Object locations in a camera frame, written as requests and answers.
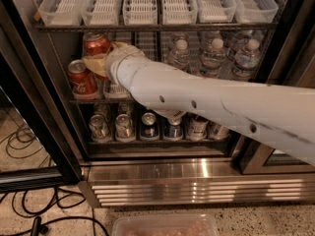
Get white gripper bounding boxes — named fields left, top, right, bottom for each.
left=83, top=41, right=147, bottom=85

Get red coke can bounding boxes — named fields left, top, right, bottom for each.
left=83, top=32, right=111, bottom=56
left=68, top=59, right=97, bottom=100

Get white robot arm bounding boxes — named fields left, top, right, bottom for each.
left=83, top=43, right=315, bottom=165

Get top shelf tray two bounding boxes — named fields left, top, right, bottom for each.
left=81, top=0, right=122, bottom=26

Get top shelf tray three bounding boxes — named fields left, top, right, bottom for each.
left=122, top=0, right=158, bottom=26

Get top shelf tray one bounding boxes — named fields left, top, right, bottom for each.
left=38, top=0, right=84, bottom=27

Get left blue pepsi can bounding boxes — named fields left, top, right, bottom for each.
left=140, top=112, right=159, bottom=141

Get blue pepsi can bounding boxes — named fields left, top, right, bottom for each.
left=163, top=118, right=183, bottom=141
left=140, top=112, right=159, bottom=141

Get top shelf tray four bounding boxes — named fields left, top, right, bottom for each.
left=161, top=0, right=198, bottom=25

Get right blue pepsi can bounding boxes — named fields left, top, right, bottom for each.
left=163, top=118, right=183, bottom=141

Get top shelf tray five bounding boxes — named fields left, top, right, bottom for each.
left=196, top=0, right=236, bottom=23

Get open fridge glass door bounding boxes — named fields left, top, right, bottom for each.
left=0, top=7, right=81, bottom=193

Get steel fridge bottom grille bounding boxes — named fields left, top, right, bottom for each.
left=79, top=158, right=315, bottom=207

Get top shelf tray six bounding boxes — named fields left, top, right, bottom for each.
left=234, top=0, right=279, bottom=24

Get closed right fridge door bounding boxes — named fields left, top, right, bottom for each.
left=240, top=0, right=315, bottom=174

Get empty middle tray right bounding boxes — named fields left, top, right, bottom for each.
left=135, top=31, right=158, bottom=61

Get front left water bottle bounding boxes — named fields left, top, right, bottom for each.
left=166, top=39, right=190, bottom=72

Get water bottle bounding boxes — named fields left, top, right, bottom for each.
left=166, top=39, right=190, bottom=72
left=228, top=39, right=261, bottom=82
left=198, top=38, right=225, bottom=78

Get front middle water bottle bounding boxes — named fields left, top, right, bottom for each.
left=198, top=38, right=225, bottom=78

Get left brown tea bottle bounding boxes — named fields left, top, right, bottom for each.
left=186, top=115, right=209, bottom=141

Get brown tea bottle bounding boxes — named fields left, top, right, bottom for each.
left=209, top=123, right=229, bottom=141
left=186, top=115, right=209, bottom=141

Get right brown tea bottle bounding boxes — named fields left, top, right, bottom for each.
left=209, top=123, right=229, bottom=141

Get front right water bottle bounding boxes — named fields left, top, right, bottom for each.
left=228, top=39, right=261, bottom=82

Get clear plastic floor container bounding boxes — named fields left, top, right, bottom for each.
left=111, top=214, right=220, bottom=236

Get black floor cables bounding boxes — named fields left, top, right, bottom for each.
left=0, top=121, right=110, bottom=236

